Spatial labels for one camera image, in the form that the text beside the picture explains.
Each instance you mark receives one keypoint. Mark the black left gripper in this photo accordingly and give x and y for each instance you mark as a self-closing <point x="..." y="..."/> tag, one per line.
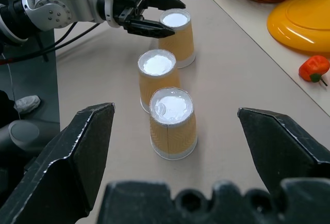
<point x="126" y="4"/>

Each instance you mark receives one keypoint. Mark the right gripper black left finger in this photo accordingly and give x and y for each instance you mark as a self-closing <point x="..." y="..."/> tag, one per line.
<point x="64" y="172"/>

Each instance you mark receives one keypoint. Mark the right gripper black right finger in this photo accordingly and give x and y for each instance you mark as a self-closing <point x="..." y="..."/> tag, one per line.
<point x="281" y="144"/>

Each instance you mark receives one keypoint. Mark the orange paper cup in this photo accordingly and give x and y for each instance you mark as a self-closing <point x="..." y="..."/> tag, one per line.
<point x="178" y="40"/>
<point x="157" y="79"/>
<point x="172" y="131"/>

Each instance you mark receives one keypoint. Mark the grey rounded robot body part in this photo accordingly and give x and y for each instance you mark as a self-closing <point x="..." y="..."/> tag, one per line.
<point x="28" y="136"/>

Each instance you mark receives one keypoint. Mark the crumpled white cloth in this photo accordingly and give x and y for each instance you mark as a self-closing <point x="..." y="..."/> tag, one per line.
<point x="27" y="103"/>

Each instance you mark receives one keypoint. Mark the orange toy pepper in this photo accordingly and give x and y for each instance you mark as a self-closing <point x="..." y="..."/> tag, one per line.
<point x="313" y="66"/>

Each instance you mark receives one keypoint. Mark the yellow plastic plate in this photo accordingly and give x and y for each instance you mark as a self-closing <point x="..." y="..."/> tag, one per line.
<point x="301" y="25"/>

